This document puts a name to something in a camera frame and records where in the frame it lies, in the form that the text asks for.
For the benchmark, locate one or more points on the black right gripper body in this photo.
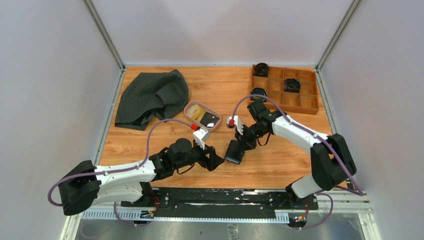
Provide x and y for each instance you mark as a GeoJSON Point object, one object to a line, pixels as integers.
{"type": "Point", "coordinates": [253, 131]}

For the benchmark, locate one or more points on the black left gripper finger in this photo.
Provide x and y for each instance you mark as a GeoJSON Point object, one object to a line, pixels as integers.
{"type": "Point", "coordinates": [210, 151]}
{"type": "Point", "coordinates": [212, 161]}

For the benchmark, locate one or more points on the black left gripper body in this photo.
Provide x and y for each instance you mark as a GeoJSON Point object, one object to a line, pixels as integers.
{"type": "Point", "coordinates": [196, 154]}

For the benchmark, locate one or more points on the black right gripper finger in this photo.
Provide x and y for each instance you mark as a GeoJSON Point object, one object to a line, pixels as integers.
{"type": "Point", "coordinates": [239, 136]}
{"type": "Point", "coordinates": [249, 144]}

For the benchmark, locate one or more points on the black leather card holder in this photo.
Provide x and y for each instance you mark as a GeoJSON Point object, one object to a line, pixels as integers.
{"type": "Point", "coordinates": [235, 152]}

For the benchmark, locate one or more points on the pink oval plastic tray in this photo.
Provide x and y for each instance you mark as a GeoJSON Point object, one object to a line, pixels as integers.
{"type": "Point", "coordinates": [208, 109]}

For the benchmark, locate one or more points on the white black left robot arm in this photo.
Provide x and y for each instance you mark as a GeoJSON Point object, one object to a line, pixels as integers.
{"type": "Point", "coordinates": [87, 185]}

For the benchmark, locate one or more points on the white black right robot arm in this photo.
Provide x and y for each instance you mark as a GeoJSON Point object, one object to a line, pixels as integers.
{"type": "Point", "coordinates": [330, 158]}

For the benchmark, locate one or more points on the black VIP credit card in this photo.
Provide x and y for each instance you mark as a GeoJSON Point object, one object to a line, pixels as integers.
{"type": "Point", "coordinates": [209, 120]}

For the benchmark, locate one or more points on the gold credit card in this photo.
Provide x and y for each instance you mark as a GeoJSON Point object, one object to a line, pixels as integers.
{"type": "Point", "coordinates": [200, 115]}
{"type": "Point", "coordinates": [194, 110]}

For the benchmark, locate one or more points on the wooden compartment organizer box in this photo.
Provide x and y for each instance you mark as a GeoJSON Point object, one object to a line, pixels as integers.
{"type": "Point", "coordinates": [305, 102]}

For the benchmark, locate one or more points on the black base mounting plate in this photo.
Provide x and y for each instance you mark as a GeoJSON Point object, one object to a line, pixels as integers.
{"type": "Point", "coordinates": [220, 203]}

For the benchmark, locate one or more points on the rolled dark belt top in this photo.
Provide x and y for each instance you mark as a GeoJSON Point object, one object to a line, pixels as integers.
{"type": "Point", "coordinates": [261, 70]}

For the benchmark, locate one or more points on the dark green dotted cloth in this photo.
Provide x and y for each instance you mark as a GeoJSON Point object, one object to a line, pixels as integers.
{"type": "Point", "coordinates": [151, 95]}

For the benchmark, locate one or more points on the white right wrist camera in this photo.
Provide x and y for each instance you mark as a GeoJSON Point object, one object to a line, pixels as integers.
{"type": "Point", "coordinates": [235, 122]}

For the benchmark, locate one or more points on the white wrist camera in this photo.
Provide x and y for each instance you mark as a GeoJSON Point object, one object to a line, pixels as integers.
{"type": "Point", "coordinates": [200, 136]}
{"type": "Point", "coordinates": [235, 122]}

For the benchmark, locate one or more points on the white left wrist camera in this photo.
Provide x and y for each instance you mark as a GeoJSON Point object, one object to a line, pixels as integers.
{"type": "Point", "coordinates": [200, 136]}

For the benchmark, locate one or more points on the aluminium frame rail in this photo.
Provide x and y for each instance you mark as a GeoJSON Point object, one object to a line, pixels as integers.
{"type": "Point", "coordinates": [330, 203]}

